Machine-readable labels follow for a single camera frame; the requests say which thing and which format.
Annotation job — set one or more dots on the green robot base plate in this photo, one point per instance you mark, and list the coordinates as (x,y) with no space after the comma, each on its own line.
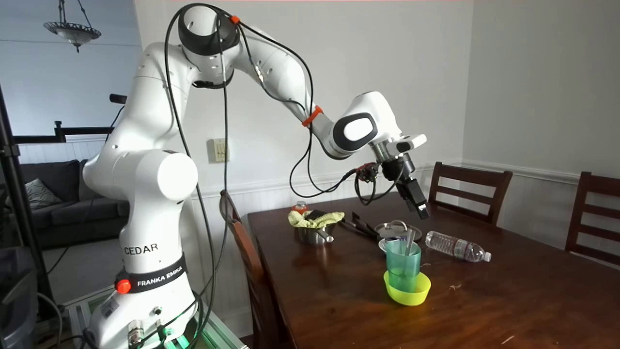
(215,335)

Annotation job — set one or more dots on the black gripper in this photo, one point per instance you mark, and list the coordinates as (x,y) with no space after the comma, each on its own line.
(397,170)

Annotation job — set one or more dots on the dark wooden chair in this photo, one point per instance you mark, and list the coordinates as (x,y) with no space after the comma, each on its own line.
(248,252)
(469,174)
(597,186)

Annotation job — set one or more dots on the white wall outlet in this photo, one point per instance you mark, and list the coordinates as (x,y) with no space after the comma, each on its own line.
(217,149)

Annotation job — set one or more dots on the yellow plastic bowl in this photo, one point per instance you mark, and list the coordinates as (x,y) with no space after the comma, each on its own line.
(407,298)

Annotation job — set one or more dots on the black boom bar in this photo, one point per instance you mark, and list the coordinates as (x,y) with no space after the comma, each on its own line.
(64,132)

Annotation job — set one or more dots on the black kitchen tongs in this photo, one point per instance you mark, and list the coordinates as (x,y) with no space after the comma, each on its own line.
(361,225)

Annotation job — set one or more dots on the hanging chandelier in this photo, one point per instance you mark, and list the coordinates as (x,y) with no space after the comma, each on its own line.
(72,31)

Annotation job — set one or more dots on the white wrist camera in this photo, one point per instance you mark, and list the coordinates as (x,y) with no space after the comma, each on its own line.
(413,139)

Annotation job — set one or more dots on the dark grey sofa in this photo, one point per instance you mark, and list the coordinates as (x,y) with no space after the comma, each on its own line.
(64,213)

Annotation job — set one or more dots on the clear plastic water bottle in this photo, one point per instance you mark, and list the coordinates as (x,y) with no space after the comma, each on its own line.
(455,244)

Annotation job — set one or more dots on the black camera on tripod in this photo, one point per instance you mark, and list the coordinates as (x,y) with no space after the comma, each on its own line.
(116,97)

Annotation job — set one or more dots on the silver metal fork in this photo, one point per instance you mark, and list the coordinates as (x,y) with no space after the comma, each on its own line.
(409,248)

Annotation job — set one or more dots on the yellow cloth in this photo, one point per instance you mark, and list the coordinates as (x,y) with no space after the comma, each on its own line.
(310,219)

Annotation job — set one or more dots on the orange bottle with white cap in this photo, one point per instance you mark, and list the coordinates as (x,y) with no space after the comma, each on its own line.
(299,207)

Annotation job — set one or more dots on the translucent green plastic cup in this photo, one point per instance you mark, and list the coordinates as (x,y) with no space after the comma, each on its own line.
(399,273)

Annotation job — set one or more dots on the black stand pole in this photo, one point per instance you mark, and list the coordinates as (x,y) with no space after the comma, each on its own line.
(20,205)

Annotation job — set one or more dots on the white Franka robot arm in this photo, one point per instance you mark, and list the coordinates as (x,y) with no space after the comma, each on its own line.
(155,213)

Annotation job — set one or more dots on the glass pot lid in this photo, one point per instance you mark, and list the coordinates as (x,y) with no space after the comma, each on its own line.
(399,227)

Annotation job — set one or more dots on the small metal pot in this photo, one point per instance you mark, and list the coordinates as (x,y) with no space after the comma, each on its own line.
(312,236)

